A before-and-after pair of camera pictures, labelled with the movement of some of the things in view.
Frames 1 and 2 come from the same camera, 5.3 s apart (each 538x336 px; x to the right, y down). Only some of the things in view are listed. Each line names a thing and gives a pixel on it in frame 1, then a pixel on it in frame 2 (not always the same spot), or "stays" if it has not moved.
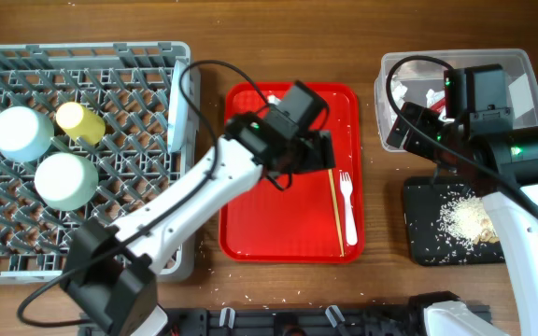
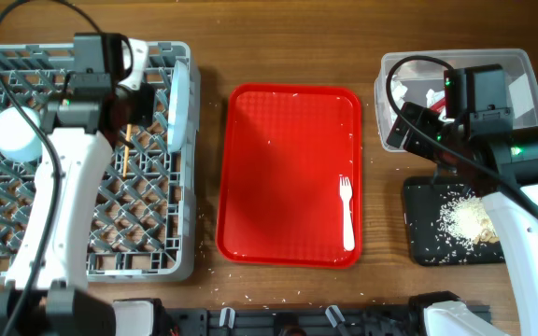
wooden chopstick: x=337 y=214 → x=126 y=150
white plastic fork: x=346 y=183 stays
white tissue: x=433 y=96 stays
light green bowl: x=21 y=133 stays
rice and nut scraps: x=467 y=221 stays
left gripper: x=320 y=149 → x=146 y=116
